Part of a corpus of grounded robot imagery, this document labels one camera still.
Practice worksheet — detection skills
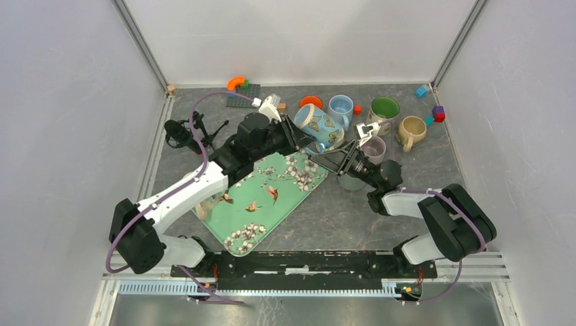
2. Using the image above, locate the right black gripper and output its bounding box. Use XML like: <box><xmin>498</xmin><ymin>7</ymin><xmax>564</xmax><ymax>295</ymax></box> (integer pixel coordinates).
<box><xmin>308</xmin><ymin>139</ymin><xmax>380</xmax><ymax>189</ymax></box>

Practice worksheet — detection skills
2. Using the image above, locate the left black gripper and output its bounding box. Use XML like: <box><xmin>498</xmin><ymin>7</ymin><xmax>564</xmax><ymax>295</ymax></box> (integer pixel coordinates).
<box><xmin>251</xmin><ymin>113</ymin><xmax>317</xmax><ymax>162</ymax></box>

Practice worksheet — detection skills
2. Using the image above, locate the blue tan small mug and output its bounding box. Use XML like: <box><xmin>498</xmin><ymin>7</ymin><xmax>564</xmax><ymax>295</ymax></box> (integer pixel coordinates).
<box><xmin>293</xmin><ymin>104</ymin><xmax>344</xmax><ymax>155</ymax></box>

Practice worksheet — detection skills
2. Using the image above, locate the grey mug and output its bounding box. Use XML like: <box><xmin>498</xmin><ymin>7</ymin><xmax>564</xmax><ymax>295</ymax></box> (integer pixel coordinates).
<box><xmin>337</xmin><ymin>174</ymin><xmax>366</xmax><ymax>192</ymax></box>

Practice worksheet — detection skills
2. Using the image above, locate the mauve mug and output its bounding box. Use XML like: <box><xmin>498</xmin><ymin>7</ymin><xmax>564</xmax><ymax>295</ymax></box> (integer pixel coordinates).
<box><xmin>361</xmin><ymin>136</ymin><xmax>386</xmax><ymax>164</ymax></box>

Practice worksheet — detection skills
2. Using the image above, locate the orange mug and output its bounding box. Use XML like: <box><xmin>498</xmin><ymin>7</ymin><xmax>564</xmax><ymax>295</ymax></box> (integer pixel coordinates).
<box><xmin>299</xmin><ymin>95</ymin><xmax>323</xmax><ymax>109</ymax></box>

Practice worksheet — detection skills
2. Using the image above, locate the light blue ribbed mug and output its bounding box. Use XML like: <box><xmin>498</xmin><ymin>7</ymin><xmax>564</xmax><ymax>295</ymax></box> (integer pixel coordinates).
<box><xmin>327</xmin><ymin>94</ymin><xmax>354</xmax><ymax>131</ymax></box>

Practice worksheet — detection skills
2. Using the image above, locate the floral cream mug green inside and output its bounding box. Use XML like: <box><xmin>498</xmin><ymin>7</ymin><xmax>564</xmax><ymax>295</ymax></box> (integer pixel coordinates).
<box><xmin>366</xmin><ymin>97</ymin><xmax>400</xmax><ymax>137</ymax></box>

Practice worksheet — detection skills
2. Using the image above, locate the tan ceramic mug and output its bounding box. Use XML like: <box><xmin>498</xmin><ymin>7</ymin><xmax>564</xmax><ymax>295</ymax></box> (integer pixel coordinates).
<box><xmin>396</xmin><ymin>116</ymin><xmax>427</xmax><ymax>153</ymax></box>

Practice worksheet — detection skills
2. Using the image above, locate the cream paisley mug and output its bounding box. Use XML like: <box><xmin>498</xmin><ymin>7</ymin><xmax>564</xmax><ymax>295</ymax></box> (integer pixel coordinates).
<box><xmin>194</xmin><ymin>200</ymin><xmax>219</xmax><ymax>221</ymax></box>

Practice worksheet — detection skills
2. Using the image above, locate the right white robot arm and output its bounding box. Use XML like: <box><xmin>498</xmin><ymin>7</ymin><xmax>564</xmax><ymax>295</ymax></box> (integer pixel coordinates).
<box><xmin>310</xmin><ymin>141</ymin><xmax>497</xmax><ymax>277</ymax></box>

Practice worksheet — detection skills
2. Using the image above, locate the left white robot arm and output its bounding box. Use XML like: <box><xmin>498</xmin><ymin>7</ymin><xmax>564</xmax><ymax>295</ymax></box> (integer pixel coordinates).
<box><xmin>105</xmin><ymin>113</ymin><xmax>315</xmax><ymax>277</ymax></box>

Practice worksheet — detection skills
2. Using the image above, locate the grey lego baseplate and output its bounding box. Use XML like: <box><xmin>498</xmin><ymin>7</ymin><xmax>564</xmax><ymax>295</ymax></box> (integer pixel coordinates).
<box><xmin>226</xmin><ymin>84</ymin><xmax>261</xmax><ymax>108</ymax></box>

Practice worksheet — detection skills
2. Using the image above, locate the orange curved block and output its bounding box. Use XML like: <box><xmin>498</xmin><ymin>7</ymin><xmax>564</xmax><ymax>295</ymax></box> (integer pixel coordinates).
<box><xmin>226</xmin><ymin>76</ymin><xmax>250</xmax><ymax>92</ymax></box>

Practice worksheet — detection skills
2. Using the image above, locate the green floral tray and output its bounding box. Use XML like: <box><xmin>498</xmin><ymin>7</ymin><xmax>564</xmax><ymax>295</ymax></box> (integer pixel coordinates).
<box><xmin>202</xmin><ymin>152</ymin><xmax>328</xmax><ymax>257</ymax></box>

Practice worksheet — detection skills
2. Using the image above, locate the teal block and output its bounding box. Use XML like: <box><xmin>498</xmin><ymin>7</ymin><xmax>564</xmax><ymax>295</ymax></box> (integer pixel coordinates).
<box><xmin>425</xmin><ymin>116</ymin><xmax>435</xmax><ymax>126</ymax></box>

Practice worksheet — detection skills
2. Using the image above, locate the blue block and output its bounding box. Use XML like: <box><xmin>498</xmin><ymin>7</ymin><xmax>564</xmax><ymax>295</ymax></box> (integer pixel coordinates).
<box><xmin>414</xmin><ymin>84</ymin><xmax>431</xmax><ymax>98</ymax></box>

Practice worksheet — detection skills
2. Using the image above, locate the purple red block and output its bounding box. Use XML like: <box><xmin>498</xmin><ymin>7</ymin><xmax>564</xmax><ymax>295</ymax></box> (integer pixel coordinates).
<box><xmin>432</xmin><ymin>105</ymin><xmax>446</xmax><ymax>123</ymax></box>

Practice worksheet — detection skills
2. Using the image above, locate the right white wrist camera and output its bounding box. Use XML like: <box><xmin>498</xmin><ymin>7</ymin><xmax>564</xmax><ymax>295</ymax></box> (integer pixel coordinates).
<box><xmin>354</xmin><ymin>122</ymin><xmax>380</xmax><ymax>147</ymax></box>

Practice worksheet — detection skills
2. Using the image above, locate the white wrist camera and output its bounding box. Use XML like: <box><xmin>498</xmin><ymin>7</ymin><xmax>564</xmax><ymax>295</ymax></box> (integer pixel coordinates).
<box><xmin>354</xmin><ymin>122</ymin><xmax>380</xmax><ymax>147</ymax></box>
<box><xmin>251</xmin><ymin>93</ymin><xmax>281</xmax><ymax>122</ymax></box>

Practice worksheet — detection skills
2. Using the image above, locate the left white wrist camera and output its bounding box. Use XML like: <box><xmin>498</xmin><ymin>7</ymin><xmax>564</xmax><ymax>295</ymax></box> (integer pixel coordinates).
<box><xmin>251</xmin><ymin>93</ymin><xmax>281</xmax><ymax>122</ymax></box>

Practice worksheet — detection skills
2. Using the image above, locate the black mounting base rail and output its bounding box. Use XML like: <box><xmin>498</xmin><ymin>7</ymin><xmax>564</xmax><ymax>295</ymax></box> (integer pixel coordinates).
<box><xmin>187</xmin><ymin>251</ymin><xmax>438</xmax><ymax>290</ymax></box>

